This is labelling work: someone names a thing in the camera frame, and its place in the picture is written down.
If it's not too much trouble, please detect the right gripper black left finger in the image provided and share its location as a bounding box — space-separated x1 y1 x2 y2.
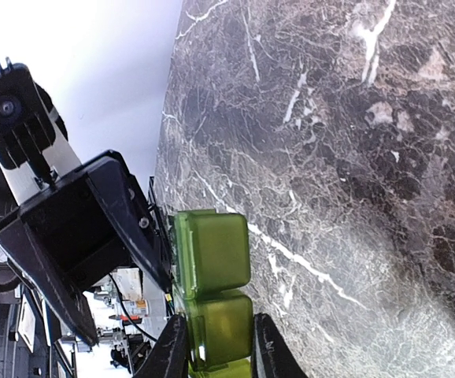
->
133 315 188 378

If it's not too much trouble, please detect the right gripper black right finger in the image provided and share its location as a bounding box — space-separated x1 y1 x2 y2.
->
250 313 307 378

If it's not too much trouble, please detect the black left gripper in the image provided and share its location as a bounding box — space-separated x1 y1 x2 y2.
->
0 150 172 347

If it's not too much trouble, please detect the green pill organizer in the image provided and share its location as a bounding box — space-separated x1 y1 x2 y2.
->
173 209 253 372

